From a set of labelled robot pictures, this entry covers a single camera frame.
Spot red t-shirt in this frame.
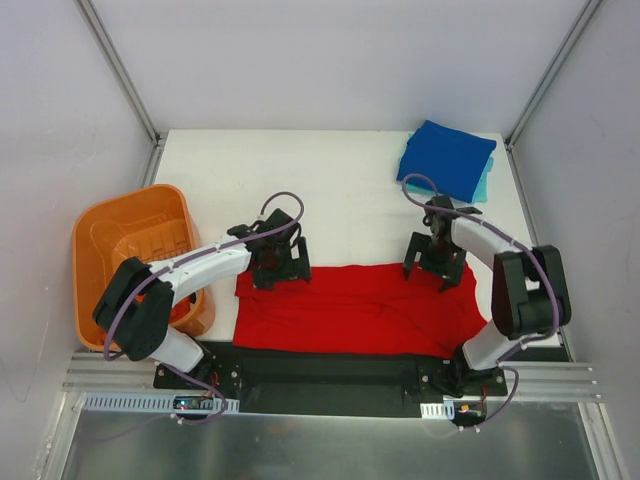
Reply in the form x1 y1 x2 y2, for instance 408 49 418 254
233 263 486 359

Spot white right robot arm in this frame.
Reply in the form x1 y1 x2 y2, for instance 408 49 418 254
402 195 572 396

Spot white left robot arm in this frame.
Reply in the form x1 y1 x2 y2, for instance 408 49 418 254
92 209 311 389

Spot teal folded t-shirt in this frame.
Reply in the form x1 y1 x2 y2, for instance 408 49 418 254
407 156 494 203

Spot blue folded t-shirt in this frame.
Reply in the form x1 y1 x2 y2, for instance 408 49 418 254
396 120 497 203

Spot orange plastic basket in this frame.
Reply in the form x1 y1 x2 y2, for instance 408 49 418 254
72 184 201 351

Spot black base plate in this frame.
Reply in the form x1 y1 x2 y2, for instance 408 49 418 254
152 342 509 419

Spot left aluminium frame post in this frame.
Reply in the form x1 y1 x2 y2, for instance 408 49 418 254
74 0 167 188

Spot aluminium frame post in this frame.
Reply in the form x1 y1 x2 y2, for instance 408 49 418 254
74 0 167 188
505 0 605 151

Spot white slotted cable duct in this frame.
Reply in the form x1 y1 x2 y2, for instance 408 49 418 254
84 393 223 415

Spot right aluminium frame post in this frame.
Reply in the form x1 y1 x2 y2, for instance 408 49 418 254
505 0 605 151

